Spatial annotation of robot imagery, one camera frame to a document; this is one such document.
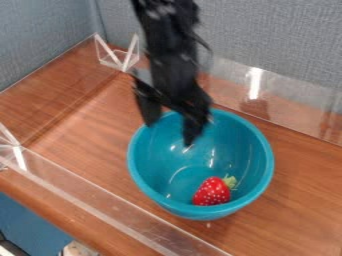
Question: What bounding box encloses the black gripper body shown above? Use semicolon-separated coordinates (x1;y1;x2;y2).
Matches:
133;56;212;115

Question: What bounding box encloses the clear acrylic front barrier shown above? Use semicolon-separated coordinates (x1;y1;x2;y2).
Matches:
0;146;233;256

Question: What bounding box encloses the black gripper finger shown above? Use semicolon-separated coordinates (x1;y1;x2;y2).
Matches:
136;88;162;126
184;112;210;146

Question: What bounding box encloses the red toy strawberry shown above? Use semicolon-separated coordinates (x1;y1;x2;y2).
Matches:
193;176;238;206

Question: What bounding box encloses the blue plastic bowl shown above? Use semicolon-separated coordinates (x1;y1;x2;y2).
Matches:
128;109;276;221

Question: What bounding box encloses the clear acrylic left bracket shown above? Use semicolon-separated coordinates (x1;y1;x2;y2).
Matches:
0;122;27;170

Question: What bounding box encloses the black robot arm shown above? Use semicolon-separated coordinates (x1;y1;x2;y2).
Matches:
130;0;213;147

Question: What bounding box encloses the clear acrylic corner bracket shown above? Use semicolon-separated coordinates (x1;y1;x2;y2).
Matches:
94;34;141;72

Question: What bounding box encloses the clear acrylic barrier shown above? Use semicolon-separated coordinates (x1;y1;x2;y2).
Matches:
0;146;233;256
126;43;342;148

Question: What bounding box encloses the clear acrylic back barrier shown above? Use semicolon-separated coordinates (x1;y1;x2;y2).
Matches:
126;43;342;148

